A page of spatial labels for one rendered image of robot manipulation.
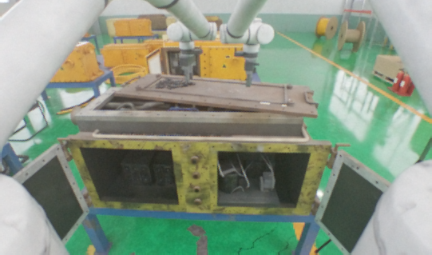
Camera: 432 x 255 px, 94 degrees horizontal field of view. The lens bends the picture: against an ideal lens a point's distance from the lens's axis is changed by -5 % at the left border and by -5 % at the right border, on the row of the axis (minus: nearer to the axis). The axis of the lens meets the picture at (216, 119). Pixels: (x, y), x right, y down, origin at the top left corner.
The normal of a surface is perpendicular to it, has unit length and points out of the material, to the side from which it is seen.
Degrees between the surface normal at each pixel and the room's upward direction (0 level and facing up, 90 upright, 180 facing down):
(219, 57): 90
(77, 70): 90
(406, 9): 81
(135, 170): 90
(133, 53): 90
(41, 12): 50
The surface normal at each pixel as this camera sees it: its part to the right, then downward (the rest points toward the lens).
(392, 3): -0.98, 0.11
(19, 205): 0.55, -0.82
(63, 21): 0.91, -0.05
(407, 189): -0.39, -0.88
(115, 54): 0.00, 0.48
